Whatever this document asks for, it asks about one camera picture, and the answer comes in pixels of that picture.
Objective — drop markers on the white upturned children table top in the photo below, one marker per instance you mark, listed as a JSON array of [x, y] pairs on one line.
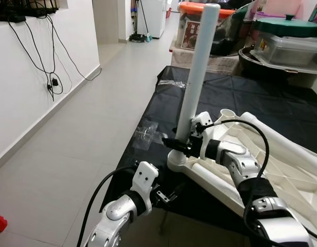
[[302, 190]]

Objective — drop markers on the narrow clear tape strip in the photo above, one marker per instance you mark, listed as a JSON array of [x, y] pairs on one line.
[[171, 83]]

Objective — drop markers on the beige cloth covered bench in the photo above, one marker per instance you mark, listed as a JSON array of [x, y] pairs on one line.
[[181, 62]]

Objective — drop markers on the black tablecloth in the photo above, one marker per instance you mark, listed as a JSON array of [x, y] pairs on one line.
[[251, 92]]

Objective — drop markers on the orange lidded storage box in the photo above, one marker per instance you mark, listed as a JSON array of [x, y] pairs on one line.
[[189, 31]]

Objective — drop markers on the mop head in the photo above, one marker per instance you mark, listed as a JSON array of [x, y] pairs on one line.
[[138, 37]]

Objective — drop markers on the black wok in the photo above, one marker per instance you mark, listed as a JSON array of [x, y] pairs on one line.
[[248, 59]]

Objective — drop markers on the black bag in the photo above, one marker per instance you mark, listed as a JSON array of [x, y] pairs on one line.
[[235, 36]]

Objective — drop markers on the white appliance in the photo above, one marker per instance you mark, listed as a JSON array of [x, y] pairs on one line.
[[153, 18]]

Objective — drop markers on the black plug adapter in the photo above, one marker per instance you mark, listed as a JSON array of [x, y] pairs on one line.
[[54, 82]]

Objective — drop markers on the clear plastic storage box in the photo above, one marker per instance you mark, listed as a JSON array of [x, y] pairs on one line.
[[292, 51]]

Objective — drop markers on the green round lid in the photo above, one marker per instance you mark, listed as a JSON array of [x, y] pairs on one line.
[[287, 27]]

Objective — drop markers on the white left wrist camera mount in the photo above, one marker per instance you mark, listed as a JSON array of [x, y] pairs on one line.
[[147, 177]]

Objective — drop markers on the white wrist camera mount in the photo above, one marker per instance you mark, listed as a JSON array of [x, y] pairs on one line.
[[202, 121], [147, 177]]

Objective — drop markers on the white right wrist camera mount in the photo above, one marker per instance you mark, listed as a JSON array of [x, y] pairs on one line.
[[202, 121]]

